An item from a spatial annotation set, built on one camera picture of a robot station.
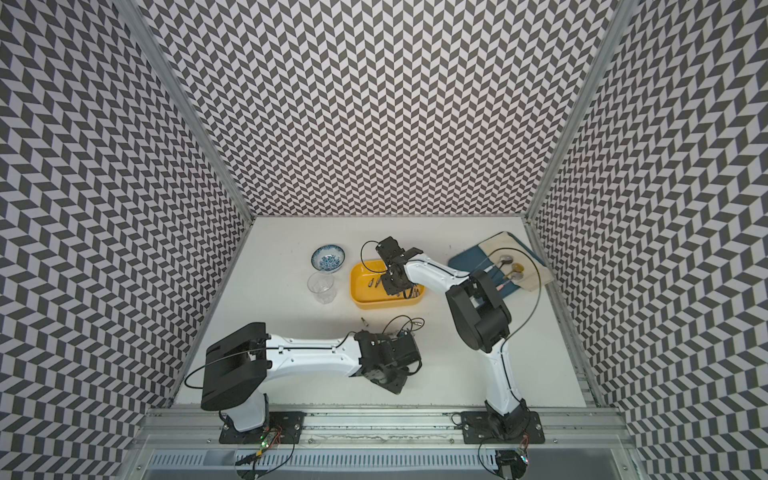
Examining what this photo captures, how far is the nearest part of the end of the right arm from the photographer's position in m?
0.72

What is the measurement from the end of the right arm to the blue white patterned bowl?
239 mm

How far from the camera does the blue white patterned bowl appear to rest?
1.03m
